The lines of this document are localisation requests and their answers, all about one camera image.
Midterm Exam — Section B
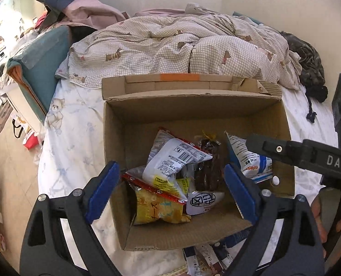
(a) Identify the white and blue snack packet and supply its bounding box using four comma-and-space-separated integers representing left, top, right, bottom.
224, 131, 274, 185

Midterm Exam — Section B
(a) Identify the checked bear-print duvet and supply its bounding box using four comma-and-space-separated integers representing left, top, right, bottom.
55, 14, 304, 92

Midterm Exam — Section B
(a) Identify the brown cardboard box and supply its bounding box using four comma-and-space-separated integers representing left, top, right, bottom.
101, 74, 296, 251

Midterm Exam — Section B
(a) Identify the teal pillow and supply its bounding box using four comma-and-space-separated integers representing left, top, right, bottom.
232, 11, 263, 25

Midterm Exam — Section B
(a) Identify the white snack packet yellow label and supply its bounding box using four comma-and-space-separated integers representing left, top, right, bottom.
142, 128, 215, 196

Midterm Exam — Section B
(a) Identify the dark brown snack packet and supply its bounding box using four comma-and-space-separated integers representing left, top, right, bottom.
193, 134, 225, 192

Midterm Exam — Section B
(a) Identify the red clothing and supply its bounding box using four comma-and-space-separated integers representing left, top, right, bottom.
35, 12, 49, 30

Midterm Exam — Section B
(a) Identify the patterned cloth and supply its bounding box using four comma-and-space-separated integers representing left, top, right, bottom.
0, 71, 19, 96

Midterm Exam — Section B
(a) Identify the white side cabinet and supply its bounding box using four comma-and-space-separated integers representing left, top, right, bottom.
6, 88, 48, 127

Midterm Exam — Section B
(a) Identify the person's right hand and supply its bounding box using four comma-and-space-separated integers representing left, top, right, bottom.
311, 189, 341, 246

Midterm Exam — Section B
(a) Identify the brown floor mat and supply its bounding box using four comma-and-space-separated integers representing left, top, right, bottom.
0, 102, 14, 135

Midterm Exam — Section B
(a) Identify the pink blanket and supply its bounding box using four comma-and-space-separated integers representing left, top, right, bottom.
134, 4, 194, 18

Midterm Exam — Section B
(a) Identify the white sachet black round mark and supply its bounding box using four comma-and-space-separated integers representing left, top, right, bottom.
186, 190, 226, 216

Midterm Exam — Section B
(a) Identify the red and white shopping bag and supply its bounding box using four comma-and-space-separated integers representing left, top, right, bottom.
12, 117, 42, 150

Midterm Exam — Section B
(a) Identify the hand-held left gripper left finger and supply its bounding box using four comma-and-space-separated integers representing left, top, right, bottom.
20, 161, 122, 276

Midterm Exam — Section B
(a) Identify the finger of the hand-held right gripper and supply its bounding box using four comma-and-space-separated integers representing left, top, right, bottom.
247, 134, 317, 168

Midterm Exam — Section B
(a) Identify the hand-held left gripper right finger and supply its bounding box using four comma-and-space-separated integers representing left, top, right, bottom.
224, 163, 326, 276

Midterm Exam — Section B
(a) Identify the camouflage garment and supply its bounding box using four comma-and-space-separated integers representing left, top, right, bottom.
279, 30, 330, 125

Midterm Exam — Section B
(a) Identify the teal headboard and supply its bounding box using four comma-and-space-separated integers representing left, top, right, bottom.
7, 25, 74, 116

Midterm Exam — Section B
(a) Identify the pink cloth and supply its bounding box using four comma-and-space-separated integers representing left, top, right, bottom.
60, 0, 131, 31

